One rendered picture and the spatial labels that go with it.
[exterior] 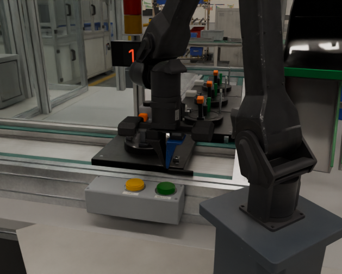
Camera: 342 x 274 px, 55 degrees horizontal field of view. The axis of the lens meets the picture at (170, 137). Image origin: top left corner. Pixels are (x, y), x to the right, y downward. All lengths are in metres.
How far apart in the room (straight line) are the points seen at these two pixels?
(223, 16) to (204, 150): 7.22
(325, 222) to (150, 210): 0.36
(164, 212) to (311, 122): 0.41
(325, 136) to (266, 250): 0.47
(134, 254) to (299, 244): 0.37
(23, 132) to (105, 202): 0.56
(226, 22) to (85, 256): 7.63
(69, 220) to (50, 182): 0.11
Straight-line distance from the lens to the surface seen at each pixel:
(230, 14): 8.11
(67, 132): 1.14
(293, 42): 0.88
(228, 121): 1.13
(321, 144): 0.82
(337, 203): 0.96
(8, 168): 0.93
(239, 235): 0.43
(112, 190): 0.73
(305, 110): 0.86
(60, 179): 0.86
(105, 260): 0.71
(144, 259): 0.70
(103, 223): 0.80
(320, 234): 0.47
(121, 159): 0.84
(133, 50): 0.97
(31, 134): 1.20
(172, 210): 0.70
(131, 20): 0.96
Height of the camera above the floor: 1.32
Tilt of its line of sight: 21 degrees down
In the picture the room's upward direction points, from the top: straight up
